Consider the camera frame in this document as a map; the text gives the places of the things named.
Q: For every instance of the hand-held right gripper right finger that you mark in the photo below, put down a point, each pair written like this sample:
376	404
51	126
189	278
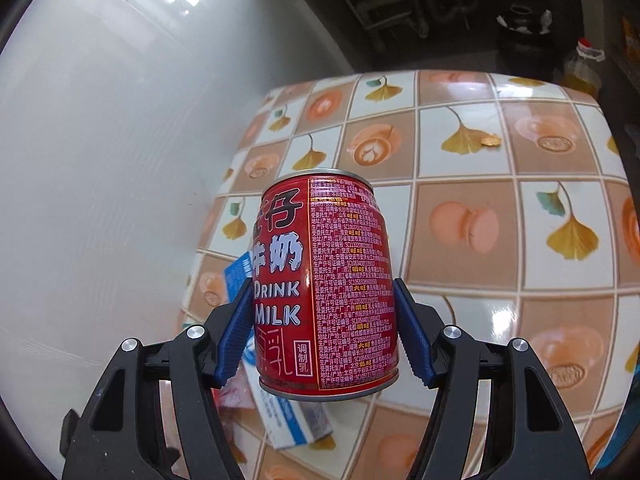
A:
412	330

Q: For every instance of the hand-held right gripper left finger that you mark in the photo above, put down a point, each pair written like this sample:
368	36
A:
235	330

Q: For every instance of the red drink can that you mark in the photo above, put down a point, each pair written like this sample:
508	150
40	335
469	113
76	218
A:
340	270

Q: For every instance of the white and blue box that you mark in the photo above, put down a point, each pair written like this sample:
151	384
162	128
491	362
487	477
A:
295	422

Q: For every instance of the blue carton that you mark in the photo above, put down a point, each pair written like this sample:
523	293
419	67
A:
237	270

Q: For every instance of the dark jar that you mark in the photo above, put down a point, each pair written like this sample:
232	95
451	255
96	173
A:
522	42

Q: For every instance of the cooking oil bottle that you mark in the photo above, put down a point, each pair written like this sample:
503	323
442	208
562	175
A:
582	72

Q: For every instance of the orange food package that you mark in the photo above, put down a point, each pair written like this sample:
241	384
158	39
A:
631	37

